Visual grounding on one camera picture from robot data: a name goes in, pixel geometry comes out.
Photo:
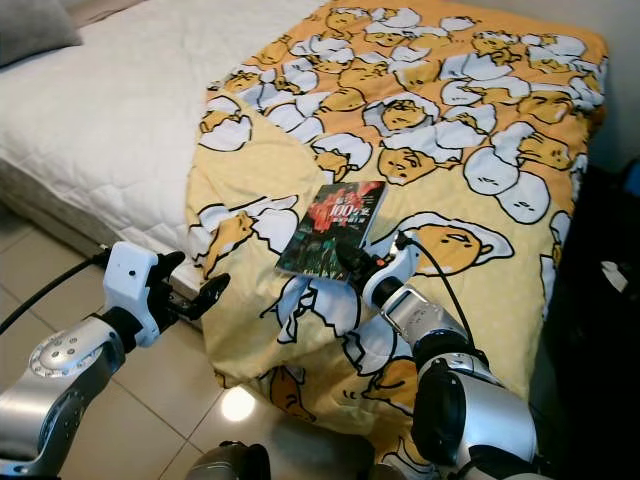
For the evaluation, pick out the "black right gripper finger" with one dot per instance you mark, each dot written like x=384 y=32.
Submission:
x=352 y=265

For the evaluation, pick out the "dark book with red cover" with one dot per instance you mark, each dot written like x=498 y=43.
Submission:
x=328 y=230

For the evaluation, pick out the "yellow cartoon egg print blanket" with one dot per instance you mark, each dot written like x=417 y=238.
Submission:
x=440 y=130

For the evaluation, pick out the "grey plush pillow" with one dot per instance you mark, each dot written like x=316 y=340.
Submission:
x=35 y=25

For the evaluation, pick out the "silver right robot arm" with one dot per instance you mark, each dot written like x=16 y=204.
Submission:
x=480 y=400

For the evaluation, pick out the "grey bed base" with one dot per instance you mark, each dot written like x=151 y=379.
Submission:
x=60 y=225

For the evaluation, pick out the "white quilted mattress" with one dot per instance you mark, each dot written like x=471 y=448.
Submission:
x=120 y=110

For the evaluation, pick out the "dark grey robot left foot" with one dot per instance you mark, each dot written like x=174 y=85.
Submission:
x=225 y=462

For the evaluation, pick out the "black bedside cabinet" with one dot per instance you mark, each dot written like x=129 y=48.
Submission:
x=590 y=380

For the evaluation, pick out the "small white object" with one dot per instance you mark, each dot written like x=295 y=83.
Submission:
x=616 y=276

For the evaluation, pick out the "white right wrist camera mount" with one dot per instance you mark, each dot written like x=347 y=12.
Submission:
x=403 y=260

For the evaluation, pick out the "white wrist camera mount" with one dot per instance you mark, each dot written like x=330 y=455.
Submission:
x=132 y=280
x=403 y=260

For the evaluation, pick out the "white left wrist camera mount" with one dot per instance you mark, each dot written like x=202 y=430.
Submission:
x=132 y=280

